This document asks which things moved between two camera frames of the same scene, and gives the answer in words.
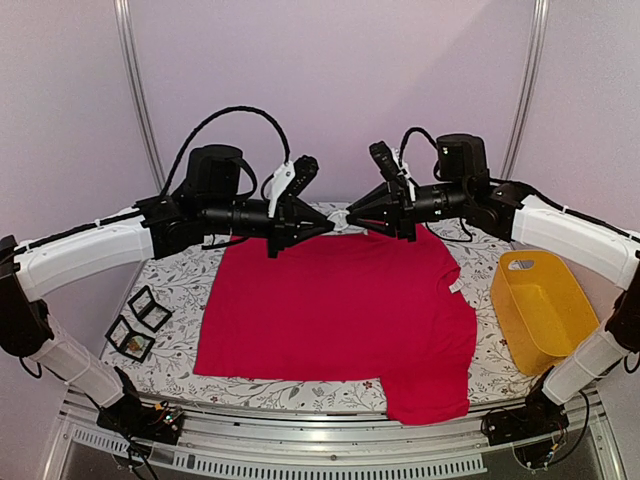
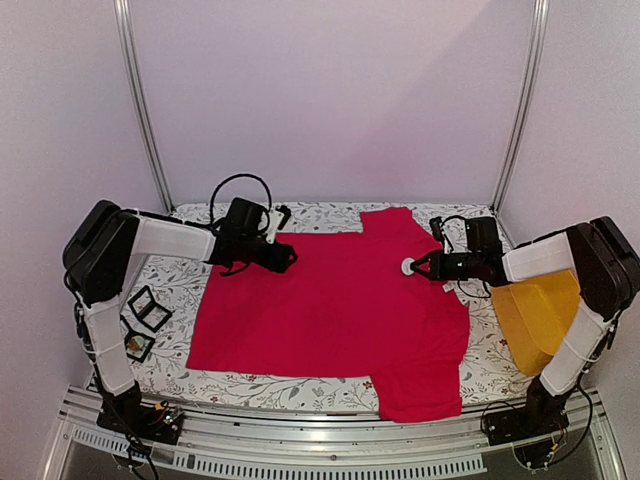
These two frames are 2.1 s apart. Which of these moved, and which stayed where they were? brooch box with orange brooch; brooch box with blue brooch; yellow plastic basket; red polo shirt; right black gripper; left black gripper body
Moved: right black gripper; left black gripper body
Stayed: brooch box with orange brooch; red polo shirt; brooch box with blue brooch; yellow plastic basket
